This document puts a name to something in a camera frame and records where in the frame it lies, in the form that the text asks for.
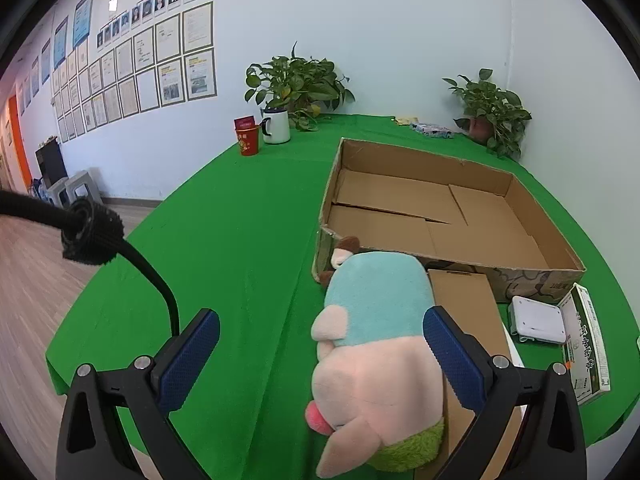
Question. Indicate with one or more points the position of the green and white carton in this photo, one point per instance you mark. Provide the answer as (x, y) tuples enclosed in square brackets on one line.
[(585, 345)]

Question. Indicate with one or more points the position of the white plastic device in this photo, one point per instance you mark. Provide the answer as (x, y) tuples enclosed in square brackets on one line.
[(537, 317)]

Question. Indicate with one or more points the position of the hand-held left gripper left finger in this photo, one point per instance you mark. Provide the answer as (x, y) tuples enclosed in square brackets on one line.
[(187, 360)]

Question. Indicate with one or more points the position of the red card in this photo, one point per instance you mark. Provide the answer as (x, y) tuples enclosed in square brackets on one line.
[(244, 122)]

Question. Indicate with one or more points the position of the large bushy potted plant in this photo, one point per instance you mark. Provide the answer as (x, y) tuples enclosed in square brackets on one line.
[(295, 80)]

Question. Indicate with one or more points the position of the white enamel mug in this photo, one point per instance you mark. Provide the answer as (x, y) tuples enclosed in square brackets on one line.
[(277, 127)]

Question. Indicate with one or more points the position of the potted plant in red pot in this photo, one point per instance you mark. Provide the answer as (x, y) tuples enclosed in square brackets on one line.
[(492, 105)]

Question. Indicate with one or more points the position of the white wall conduit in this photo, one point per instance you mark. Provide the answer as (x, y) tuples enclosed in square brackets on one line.
[(510, 60)]

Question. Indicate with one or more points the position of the group of framed wall documents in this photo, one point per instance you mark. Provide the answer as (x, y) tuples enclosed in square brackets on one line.
[(150, 60)]

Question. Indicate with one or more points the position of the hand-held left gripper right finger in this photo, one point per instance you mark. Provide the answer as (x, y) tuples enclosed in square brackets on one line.
[(452, 355)]

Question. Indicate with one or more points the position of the patterned tissue packet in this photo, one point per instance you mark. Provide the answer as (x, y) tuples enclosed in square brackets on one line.
[(432, 130)]

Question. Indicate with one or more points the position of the orange door frame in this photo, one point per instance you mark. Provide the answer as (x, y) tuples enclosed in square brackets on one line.
[(17, 135)]

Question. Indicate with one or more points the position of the pink and teal plush toy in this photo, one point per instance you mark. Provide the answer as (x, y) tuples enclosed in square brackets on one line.
[(370, 375)]

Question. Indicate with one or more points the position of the long cardboard box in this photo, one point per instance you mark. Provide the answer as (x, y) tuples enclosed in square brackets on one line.
[(465, 300)]

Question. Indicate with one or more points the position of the black cabinet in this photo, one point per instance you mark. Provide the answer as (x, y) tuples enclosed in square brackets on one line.
[(50, 162)]

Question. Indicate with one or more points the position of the blue wall poster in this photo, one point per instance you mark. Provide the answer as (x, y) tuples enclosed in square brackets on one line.
[(83, 17), (45, 62), (60, 42)]

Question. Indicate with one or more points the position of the large cardboard box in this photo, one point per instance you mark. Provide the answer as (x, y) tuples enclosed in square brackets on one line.
[(390, 210)]

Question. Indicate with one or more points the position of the yellow paper item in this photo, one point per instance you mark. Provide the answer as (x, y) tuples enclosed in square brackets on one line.
[(405, 120)]

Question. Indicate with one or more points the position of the red cup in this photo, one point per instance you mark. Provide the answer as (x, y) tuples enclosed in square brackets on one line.
[(248, 141)]

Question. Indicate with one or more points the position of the grey plastic stool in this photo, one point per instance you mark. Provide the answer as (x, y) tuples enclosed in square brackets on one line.
[(56, 192), (84, 187)]

